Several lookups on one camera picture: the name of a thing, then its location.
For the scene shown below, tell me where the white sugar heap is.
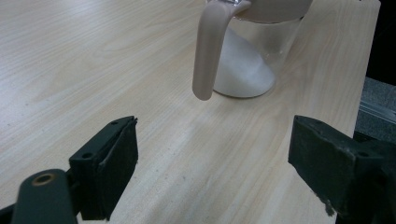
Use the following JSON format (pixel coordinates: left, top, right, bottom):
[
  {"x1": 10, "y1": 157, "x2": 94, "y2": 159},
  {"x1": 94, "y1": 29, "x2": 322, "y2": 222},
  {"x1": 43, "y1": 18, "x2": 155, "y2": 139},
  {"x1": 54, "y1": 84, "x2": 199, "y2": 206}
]
[{"x1": 212, "y1": 27, "x2": 276, "y2": 99}]

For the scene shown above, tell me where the black curtain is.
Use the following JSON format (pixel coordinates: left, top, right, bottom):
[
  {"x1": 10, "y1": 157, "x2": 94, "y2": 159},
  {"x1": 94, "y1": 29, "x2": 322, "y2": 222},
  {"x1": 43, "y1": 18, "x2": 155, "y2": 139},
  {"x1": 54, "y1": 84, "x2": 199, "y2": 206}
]
[{"x1": 366, "y1": 0, "x2": 396, "y2": 87}]

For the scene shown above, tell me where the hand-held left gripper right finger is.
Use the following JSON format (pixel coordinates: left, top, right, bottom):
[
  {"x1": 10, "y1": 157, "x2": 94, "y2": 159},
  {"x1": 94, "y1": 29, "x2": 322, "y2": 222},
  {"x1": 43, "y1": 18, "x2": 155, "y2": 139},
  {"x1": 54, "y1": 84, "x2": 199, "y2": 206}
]
[{"x1": 287, "y1": 114, "x2": 396, "y2": 224}]

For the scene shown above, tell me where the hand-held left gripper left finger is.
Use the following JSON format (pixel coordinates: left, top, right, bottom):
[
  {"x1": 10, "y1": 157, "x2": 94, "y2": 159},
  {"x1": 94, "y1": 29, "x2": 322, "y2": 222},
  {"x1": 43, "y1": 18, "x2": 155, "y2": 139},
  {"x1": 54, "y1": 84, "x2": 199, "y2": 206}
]
[{"x1": 68, "y1": 115, "x2": 139, "y2": 222}]

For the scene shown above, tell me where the metal floor rail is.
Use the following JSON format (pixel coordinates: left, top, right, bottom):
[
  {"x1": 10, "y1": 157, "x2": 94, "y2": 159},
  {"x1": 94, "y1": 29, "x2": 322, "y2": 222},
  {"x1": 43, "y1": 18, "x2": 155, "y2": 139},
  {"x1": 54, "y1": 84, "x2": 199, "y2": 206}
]
[{"x1": 358, "y1": 98, "x2": 396, "y2": 126}]

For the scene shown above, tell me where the clear jar with hinged lid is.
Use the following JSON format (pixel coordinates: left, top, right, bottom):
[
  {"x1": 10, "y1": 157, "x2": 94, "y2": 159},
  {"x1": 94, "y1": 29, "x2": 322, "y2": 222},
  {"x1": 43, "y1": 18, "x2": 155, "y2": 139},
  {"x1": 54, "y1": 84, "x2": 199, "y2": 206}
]
[{"x1": 191, "y1": 0, "x2": 314, "y2": 102}]

